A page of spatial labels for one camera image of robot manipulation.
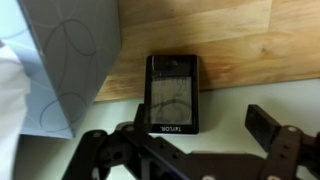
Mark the white tissue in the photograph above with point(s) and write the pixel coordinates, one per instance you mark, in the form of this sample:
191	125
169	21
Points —
14	87

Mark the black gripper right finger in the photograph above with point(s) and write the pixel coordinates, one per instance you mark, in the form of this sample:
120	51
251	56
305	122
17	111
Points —
261	126

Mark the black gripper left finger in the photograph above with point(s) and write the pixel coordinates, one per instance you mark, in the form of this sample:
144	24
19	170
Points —
139	121

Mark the black digital display device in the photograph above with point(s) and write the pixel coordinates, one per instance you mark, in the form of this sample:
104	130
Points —
171	95

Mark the grey tissue box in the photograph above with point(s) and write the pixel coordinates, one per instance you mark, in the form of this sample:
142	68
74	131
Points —
67	49

